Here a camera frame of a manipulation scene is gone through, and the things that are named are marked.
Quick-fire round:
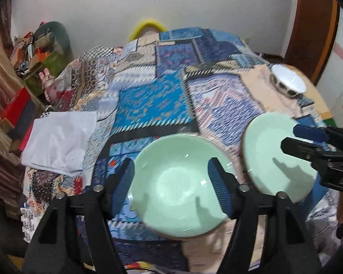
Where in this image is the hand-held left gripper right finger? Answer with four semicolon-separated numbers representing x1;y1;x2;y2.
207;157;322;274

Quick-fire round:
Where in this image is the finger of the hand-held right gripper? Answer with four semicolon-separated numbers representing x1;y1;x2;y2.
293;124;343;150
281;137;333;164

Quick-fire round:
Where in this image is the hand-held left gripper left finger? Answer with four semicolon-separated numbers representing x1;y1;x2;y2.
21;158;135;274

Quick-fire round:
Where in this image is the green plate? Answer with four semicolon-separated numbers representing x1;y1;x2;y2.
242;112;318;204

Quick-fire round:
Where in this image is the green bowl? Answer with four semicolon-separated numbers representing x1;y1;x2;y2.
130;134;238;238

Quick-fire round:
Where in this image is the white bowl with dark dots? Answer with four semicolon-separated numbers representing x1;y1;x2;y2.
269;63;307;99

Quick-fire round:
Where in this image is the white cloth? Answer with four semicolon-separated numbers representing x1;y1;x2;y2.
21;111;98;176

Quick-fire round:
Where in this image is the patchwork printed blanket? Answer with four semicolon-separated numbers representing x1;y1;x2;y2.
20;28;343;271

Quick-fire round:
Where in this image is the brown wooden door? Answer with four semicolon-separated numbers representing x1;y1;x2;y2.
283;0;340;84

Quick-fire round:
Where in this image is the pink bunny toy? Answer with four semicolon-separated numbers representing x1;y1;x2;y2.
38;68;59;103

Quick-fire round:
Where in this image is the red box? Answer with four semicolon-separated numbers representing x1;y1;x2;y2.
0;87;30;126

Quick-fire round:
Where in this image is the brown striped curtain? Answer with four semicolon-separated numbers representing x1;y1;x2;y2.
0;0;27;199

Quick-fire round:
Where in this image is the pile of cardboard boxes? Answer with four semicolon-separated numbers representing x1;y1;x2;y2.
10;31;59;80

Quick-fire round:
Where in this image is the grey stuffed cushion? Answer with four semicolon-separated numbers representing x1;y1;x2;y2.
34;21;72;60

